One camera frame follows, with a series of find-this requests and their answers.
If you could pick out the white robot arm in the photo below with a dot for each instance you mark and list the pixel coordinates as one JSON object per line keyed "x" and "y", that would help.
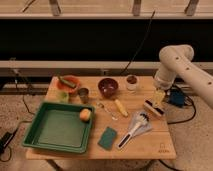
{"x": 175, "y": 60}

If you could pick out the orange peach fruit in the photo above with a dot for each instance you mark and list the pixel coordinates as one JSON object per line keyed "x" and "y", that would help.
{"x": 85, "y": 115}

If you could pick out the light green cup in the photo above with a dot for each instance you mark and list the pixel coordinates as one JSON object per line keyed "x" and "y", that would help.
{"x": 62, "y": 96}

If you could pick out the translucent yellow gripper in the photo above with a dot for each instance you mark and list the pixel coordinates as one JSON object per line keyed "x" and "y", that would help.
{"x": 158, "y": 97}

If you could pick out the green plastic tray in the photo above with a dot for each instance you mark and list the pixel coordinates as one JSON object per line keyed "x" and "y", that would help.
{"x": 57, "y": 126}

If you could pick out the purple bowl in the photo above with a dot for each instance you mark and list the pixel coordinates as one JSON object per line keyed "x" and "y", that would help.
{"x": 108, "y": 87}

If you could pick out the green cucumber toy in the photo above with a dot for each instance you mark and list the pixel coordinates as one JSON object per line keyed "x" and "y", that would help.
{"x": 69, "y": 84}

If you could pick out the wooden table board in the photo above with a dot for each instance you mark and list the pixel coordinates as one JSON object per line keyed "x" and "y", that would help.
{"x": 156, "y": 144}

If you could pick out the teal sponge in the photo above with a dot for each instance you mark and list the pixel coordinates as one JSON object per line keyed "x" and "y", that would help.
{"x": 107, "y": 138}

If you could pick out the glass jar with brown lid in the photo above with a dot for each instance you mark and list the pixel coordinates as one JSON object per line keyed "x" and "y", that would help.
{"x": 131, "y": 82}

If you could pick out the blue power box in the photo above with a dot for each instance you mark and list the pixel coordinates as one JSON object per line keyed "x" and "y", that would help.
{"x": 176, "y": 98}

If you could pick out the black power adapter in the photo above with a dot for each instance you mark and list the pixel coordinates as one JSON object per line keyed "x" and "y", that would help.
{"x": 4, "y": 141}

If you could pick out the yellow corn toy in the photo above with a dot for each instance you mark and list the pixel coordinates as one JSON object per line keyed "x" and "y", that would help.
{"x": 121, "y": 108}

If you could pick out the white dish brush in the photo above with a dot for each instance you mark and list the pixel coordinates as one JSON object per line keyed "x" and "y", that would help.
{"x": 141, "y": 120}

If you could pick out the small metal cup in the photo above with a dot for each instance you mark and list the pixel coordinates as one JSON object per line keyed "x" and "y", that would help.
{"x": 83, "y": 94}

